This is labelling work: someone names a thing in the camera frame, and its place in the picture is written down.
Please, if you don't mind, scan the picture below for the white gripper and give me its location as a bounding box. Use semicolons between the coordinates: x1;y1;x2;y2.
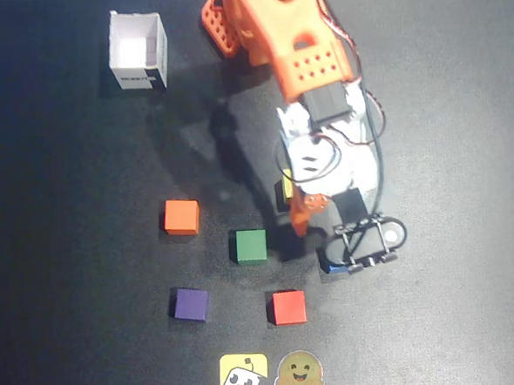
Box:
272;82;385;238

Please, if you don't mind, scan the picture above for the blue cube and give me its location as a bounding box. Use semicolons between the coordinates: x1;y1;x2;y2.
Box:
318;256;350;278

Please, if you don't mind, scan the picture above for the yellow cube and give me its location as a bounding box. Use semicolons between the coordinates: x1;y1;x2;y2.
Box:
274;168;294;213

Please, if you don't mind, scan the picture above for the green cube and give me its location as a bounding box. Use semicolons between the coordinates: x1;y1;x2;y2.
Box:
228;228;269;267

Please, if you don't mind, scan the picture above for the red cube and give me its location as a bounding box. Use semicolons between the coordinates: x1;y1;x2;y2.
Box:
266;289;308;327

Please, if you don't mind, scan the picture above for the orange cube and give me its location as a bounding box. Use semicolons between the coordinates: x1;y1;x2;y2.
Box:
161;198;202;238

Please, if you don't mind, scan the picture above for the purple cube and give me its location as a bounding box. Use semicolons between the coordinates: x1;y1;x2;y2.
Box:
170;285;212;324

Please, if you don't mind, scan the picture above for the smiling hugging face sticker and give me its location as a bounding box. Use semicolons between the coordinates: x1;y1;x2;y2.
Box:
271;349;327;385

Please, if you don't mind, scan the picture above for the black table mat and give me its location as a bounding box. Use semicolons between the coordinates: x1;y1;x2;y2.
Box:
0;0;514;385

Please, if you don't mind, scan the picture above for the yellow robot face sticker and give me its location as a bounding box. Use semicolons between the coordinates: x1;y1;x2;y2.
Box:
217;352;271;385

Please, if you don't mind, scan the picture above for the white cardboard box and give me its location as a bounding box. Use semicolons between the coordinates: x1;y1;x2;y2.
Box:
105;7;172;94

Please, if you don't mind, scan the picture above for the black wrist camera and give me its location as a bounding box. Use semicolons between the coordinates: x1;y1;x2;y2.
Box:
319;212;410;278

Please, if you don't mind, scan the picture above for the white servo cable loop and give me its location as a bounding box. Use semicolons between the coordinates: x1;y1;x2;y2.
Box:
274;128;345;187

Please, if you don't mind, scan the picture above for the black camera cable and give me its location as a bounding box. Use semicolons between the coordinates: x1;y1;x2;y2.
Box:
356;75;390;221

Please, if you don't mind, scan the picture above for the white red servo cable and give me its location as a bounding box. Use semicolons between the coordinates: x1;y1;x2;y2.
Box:
313;0;389;150

